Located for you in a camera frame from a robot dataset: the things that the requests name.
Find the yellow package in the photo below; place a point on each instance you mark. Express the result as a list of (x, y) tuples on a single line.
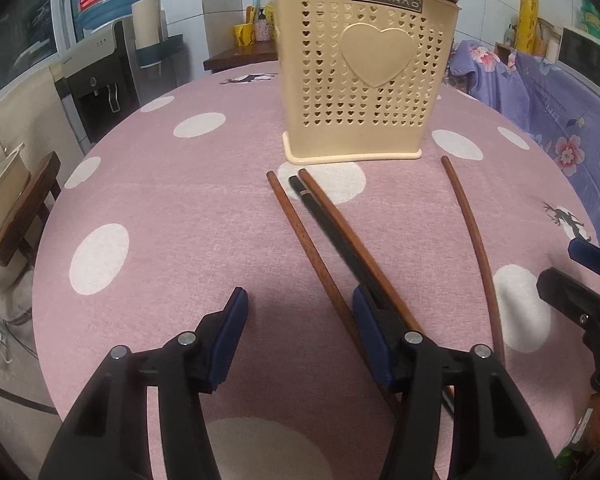
[(527, 20)]

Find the brown wooden chopstick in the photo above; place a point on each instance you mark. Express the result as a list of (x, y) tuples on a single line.
[(300, 230), (475, 230), (350, 240)]

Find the wooden side cabinet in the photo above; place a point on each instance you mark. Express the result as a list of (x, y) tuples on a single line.
[(240, 57)]

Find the beige cloth cover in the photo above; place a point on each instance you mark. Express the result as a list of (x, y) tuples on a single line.
[(25, 110)]

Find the microwave oven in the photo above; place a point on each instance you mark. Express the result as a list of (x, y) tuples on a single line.
[(585, 57)]

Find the dotted pump bottle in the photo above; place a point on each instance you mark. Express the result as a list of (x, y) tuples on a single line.
[(263, 27)]

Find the paper towel roll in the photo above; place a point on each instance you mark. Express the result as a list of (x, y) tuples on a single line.
[(147, 20)]

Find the water dispenser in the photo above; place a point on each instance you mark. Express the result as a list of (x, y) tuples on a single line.
[(100, 85)]

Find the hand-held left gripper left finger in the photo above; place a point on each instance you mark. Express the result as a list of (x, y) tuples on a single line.
[(227, 340)]

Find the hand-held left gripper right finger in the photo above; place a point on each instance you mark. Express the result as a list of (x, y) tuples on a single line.
[(375, 340)]

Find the window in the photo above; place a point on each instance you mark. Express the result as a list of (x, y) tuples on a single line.
[(20, 20)]

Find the cream plastic utensil holder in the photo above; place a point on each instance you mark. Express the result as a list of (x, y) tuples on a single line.
[(330, 110)]

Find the dark wooden chair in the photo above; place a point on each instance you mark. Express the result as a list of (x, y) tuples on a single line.
[(25, 210)]

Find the purple floral cloth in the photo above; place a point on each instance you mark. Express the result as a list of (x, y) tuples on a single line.
[(555, 110)]

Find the yellow cup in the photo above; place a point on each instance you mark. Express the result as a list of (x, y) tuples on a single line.
[(244, 35)]

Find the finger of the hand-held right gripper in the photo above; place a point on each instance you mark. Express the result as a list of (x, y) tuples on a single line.
[(560, 290), (590, 257)]

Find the black chopstick with silver band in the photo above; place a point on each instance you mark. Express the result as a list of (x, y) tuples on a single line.
[(325, 220)]

